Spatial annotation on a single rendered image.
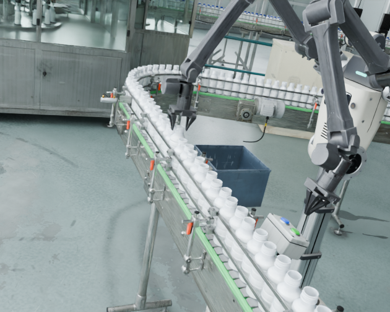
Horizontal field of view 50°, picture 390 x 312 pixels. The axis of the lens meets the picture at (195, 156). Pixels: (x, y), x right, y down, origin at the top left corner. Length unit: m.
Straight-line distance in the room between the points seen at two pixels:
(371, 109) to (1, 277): 2.17
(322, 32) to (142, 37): 5.57
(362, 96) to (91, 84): 3.49
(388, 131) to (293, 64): 2.27
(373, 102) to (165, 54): 5.38
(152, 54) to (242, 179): 4.90
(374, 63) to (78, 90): 3.69
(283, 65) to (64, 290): 3.99
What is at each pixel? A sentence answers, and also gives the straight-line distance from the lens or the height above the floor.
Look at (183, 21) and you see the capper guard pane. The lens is 6.89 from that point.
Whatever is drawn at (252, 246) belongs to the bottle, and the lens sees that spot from 1.20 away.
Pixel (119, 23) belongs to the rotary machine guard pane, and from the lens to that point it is 4.68.
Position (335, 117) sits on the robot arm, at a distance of 1.29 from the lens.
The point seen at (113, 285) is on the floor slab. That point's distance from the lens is 2.69.
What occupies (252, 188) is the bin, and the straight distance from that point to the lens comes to 2.17.
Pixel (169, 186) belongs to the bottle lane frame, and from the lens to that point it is 1.70.
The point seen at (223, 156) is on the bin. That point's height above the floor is 0.88.
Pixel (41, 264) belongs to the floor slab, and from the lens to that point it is 2.84.
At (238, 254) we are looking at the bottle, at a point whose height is 1.06.
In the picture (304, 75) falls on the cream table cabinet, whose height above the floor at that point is 0.85.
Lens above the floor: 1.78
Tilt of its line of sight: 23 degrees down
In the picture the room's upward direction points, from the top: 11 degrees clockwise
